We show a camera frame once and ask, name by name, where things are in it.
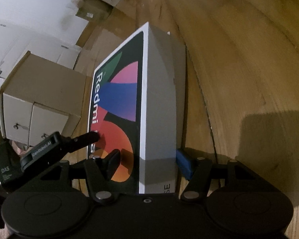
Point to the colourful tablet box lid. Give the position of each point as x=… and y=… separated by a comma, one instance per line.
x=119, y=99

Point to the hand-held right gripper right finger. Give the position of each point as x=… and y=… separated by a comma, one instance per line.
x=184, y=164

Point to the brown cardboard box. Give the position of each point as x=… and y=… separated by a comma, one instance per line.
x=92, y=8

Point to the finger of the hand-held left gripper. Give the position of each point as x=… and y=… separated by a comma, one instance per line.
x=84, y=139

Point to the low white cabinet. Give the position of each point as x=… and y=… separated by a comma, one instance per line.
x=44, y=92

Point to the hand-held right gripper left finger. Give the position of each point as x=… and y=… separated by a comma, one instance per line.
x=113, y=163

